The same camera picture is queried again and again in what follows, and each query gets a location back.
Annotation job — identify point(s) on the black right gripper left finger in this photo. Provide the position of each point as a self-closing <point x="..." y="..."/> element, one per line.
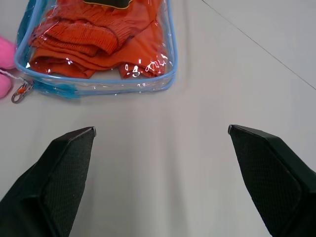
<point x="51" y="187"/>

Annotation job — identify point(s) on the pink plush pompom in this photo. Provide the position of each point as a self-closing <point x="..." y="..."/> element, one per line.
<point x="5" y="59"/>

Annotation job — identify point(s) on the clear blue-trimmed zipper bag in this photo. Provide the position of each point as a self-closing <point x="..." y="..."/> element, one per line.
<point x="153" y="81"/>

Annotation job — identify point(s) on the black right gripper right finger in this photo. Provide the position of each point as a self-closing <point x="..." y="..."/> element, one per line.
<point x="271" y="182"/>

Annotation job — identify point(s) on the orange knitted garment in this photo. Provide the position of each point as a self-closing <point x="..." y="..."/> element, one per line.
<point x="98" y="42"/>

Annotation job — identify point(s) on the silver orange zipper pull clip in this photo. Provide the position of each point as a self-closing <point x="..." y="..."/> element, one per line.
<point x="21" y="91"/>

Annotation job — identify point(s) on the black garment with yellow trim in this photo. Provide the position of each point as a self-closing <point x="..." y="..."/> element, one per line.
<point x="106" y="3"/>

